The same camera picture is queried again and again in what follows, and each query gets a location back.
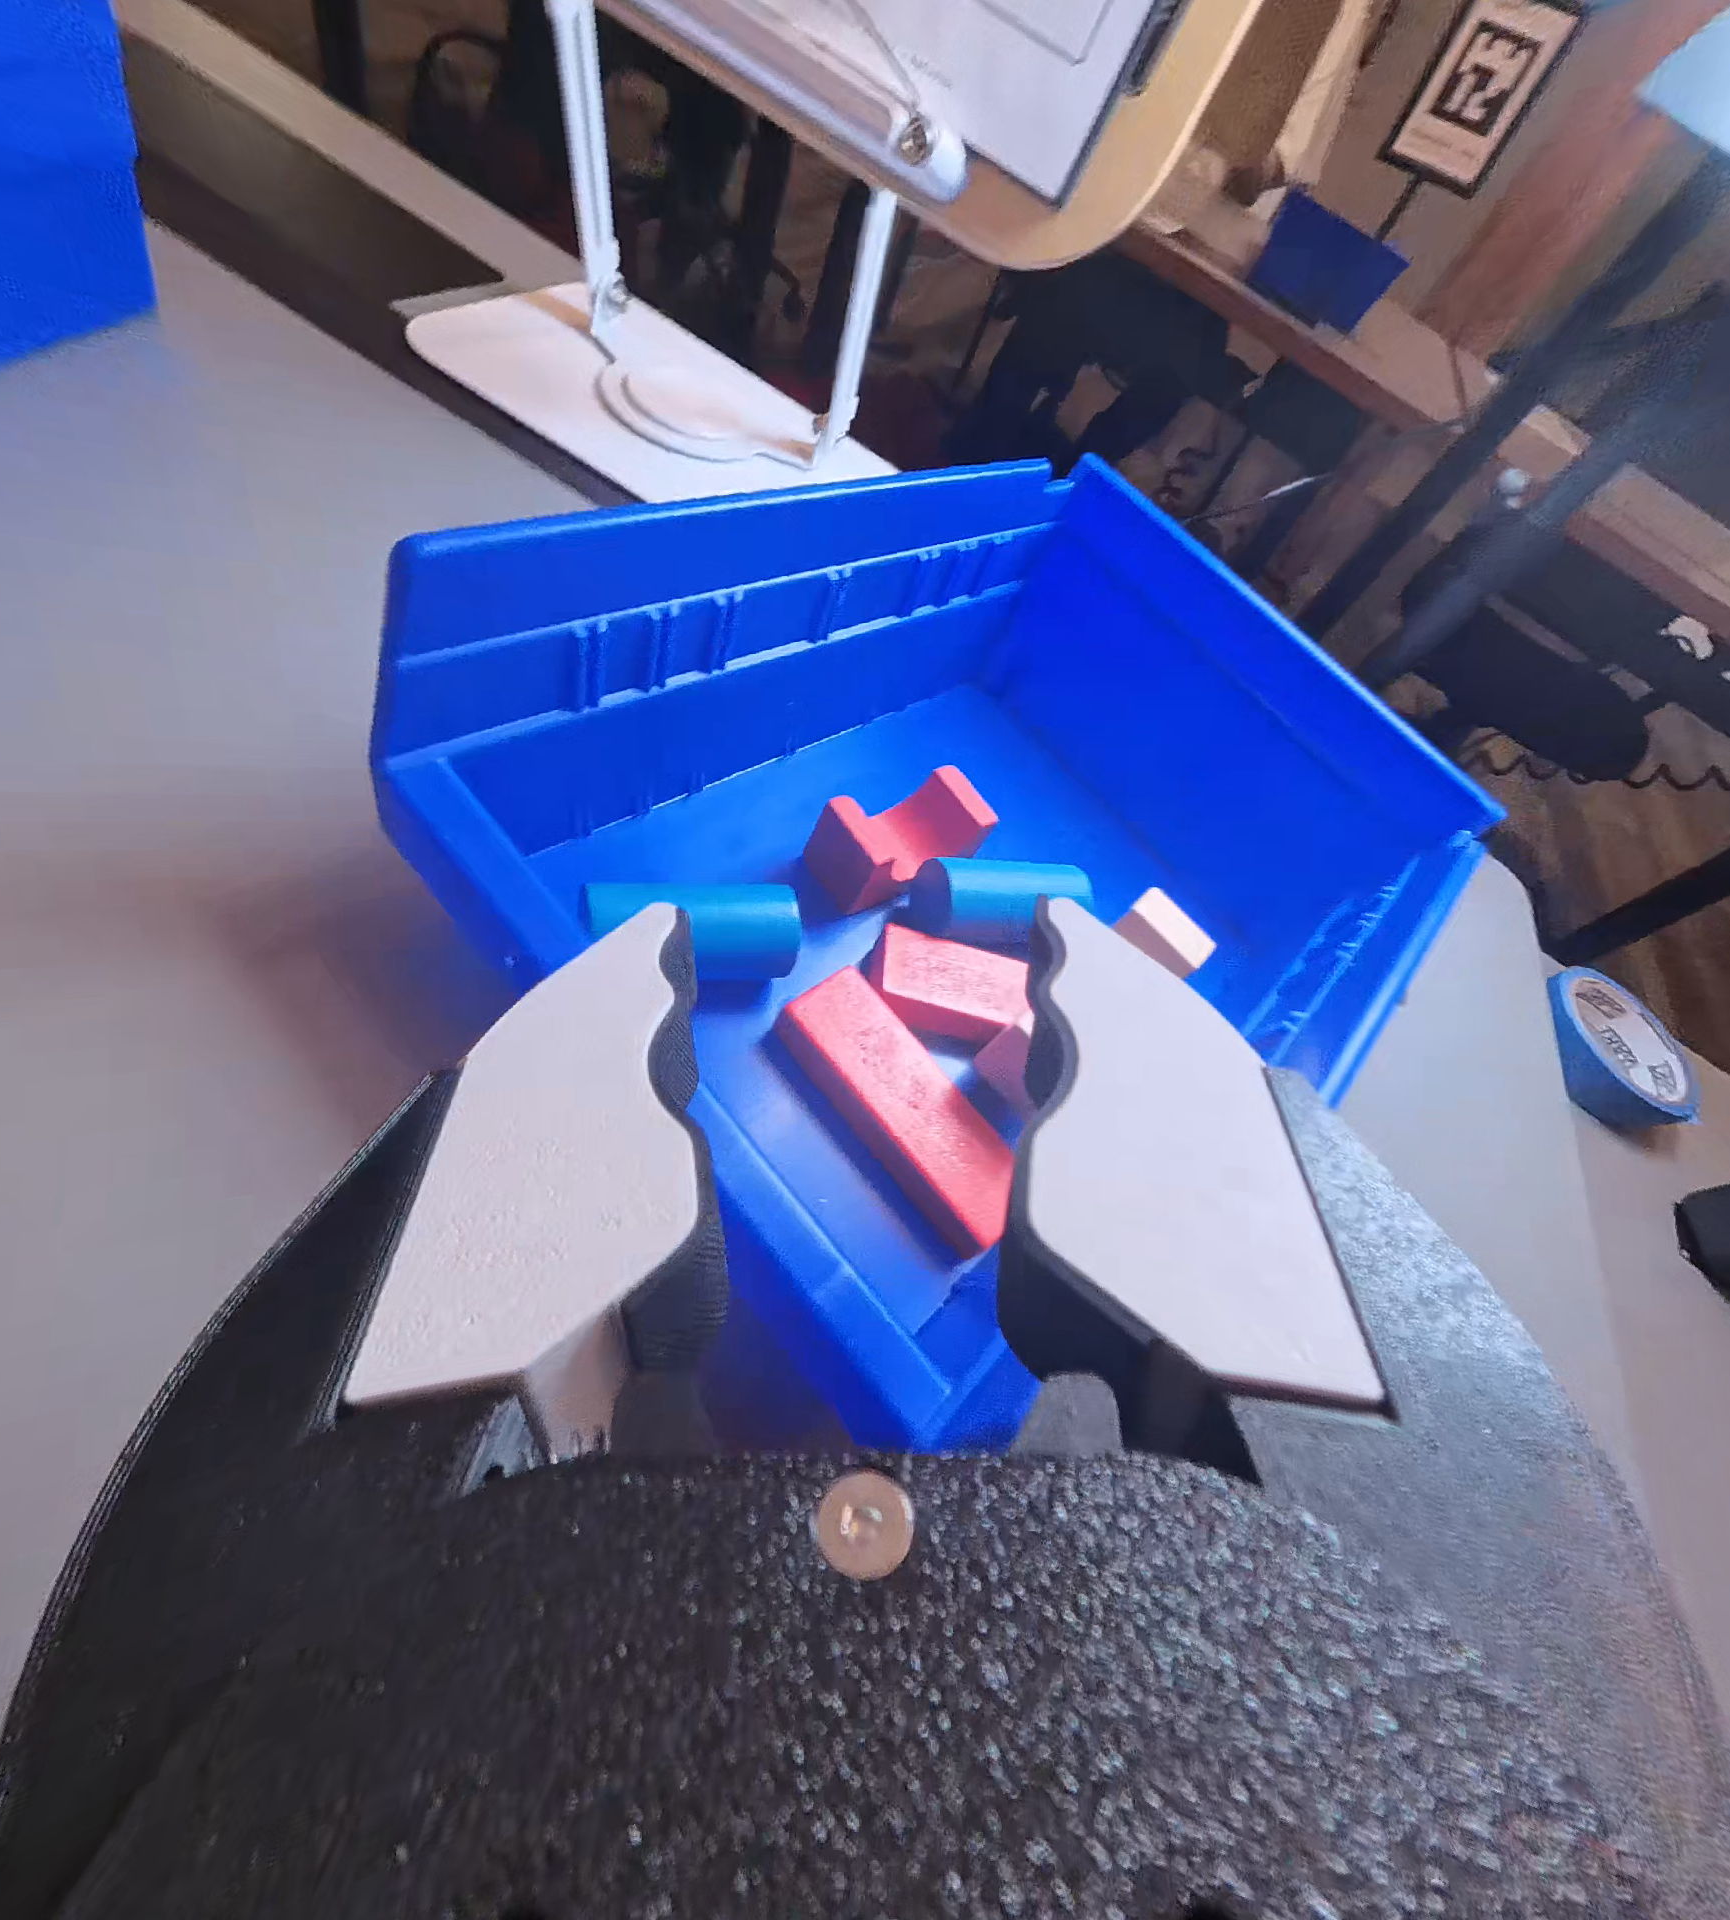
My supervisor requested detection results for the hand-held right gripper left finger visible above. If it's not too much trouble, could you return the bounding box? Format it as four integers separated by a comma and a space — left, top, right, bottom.
340, 901, 733, 1465

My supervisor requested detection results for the red wooden arch block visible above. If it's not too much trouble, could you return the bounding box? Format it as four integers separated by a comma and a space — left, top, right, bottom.
803, 764, 1002, 913

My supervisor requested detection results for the red rectangular wooden block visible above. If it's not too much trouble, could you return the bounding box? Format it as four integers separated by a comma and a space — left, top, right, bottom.
779, 967, 1019, 1262
865, 923, 1036, 1045

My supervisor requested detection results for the natural wooden arch block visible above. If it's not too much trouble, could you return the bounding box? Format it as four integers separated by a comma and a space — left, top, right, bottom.
972, 889, 1220, 1113

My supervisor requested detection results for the white document stand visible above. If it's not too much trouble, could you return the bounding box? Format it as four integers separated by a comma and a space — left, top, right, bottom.
404, 0, 1271, 505

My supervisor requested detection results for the blue wooden cylinder block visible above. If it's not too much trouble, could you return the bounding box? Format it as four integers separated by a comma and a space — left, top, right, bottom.
907, 859, 1096, 948
582, 882, 805, 984

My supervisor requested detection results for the instruction sheet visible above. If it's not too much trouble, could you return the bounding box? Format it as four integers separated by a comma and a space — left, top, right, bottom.
624, 0, 1183, 204

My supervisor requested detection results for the framed marker sign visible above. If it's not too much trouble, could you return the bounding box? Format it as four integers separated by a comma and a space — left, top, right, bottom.
1379, 0, 1585, 201

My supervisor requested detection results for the blue plastic bin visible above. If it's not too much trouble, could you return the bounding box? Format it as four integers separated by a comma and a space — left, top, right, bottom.
370, 454, 1510, 1455
0, 0, 160, 400

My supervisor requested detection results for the small blue bin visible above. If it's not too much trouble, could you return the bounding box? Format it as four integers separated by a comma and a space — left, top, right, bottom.
1246, 187, 1413, 337

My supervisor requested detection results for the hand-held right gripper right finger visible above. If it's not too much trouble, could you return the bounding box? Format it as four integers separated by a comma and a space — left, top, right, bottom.
996, 895, 1396, 1455

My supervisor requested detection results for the blue tape roll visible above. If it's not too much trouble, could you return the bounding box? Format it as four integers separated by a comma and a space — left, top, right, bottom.
1547, 967, 1702, 1130

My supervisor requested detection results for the wooden background desk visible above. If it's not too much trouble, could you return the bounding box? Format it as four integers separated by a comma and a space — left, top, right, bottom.
1120, 224, 1730, 709

